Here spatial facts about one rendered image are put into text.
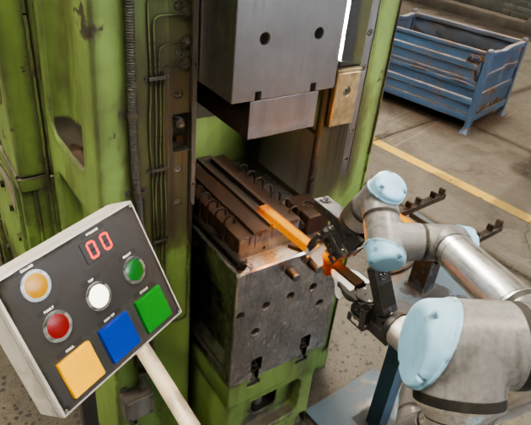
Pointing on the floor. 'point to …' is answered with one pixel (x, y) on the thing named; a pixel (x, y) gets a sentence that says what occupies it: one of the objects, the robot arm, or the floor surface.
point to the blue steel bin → (453, 67)
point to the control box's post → (88, 411)
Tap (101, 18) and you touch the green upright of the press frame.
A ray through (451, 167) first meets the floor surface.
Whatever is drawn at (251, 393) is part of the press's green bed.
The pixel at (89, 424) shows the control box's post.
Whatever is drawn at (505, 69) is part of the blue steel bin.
